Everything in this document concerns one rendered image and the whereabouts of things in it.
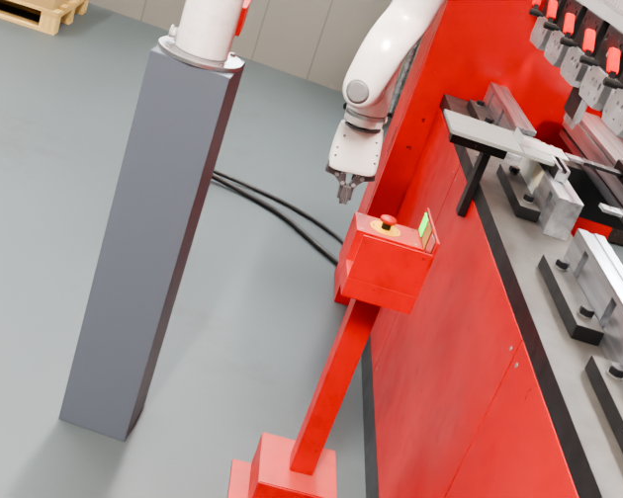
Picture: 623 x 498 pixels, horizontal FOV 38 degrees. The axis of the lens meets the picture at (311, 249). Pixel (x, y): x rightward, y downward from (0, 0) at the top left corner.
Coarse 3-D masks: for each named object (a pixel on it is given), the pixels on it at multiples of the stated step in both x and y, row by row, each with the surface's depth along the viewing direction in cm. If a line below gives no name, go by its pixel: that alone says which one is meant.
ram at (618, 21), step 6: (582, 0) 226; (588, 0) 222; (594, 0) 217; (588, 6) 220; (594, 6) 216; (600, 6) 212; (606, 6) 208; (594, 12) 215; (600, 12) 211; (606, 12) 207; (612, 12) 203; (606, 18) 205; (612, 18) 202; (618, 18) 198; (612, 24) 201; (618, 24) 197
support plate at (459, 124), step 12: (456, 120) 224; (468, 120) 228; (456, 132) 214; (468, 132) 216; (480, 132) 220; (492, 132) 224; (504, 132) 228; (492, 144) 215; (504, 144) 217; (516, 144) 221; (528, 156) 216; (540, 156) 218
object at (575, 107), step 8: (576, 88) 221; (576, 96) 219; (568, 104) 223; (576, 104) 217; (584, 104) 215; (568, 112) 221; (576, 112) 216; (584, 112) 215; (568, 120) 222; (576, 120) 216
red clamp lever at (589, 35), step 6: (588, 30) 203; (588, 36) 202; (594, 36) 203; (588, 42) 202; (582, 48) 202; (588, 48) 201; (588, 54) 201; (582, 60) 200; (588, 60) 200; (594, 60) 200
